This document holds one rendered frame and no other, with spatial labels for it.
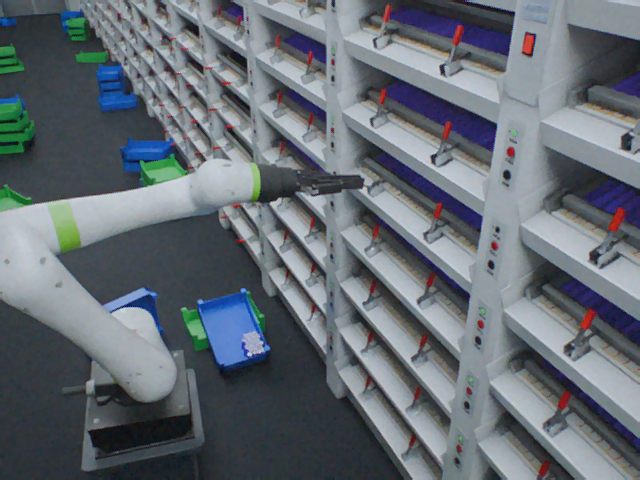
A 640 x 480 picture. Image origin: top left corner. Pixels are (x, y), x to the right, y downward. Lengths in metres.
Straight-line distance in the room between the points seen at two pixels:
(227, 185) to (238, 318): 1.19
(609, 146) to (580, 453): 0.56
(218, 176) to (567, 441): 0.88
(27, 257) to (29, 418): 1.21
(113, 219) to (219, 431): 0.98
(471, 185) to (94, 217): 0.81
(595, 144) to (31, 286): 1.00
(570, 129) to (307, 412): 1.47
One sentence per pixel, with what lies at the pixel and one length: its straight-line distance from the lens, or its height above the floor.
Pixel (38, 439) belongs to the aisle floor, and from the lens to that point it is 2.29.
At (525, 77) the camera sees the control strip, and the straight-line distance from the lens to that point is 1.02.
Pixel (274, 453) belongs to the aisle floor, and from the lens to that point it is 2.04.
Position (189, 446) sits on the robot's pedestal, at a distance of 1.73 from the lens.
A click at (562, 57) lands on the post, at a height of 1.36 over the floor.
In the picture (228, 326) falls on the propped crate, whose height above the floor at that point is 0.07.
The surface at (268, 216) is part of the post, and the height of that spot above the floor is 0.41.
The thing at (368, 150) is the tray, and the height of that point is 0.95.
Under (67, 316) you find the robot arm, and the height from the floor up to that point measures 0.85.
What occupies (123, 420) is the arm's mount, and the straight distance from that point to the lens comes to 1.69.
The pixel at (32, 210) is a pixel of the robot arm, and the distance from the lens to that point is 1.39.
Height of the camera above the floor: 1.57
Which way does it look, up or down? 31 degrees down
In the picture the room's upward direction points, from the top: straight up
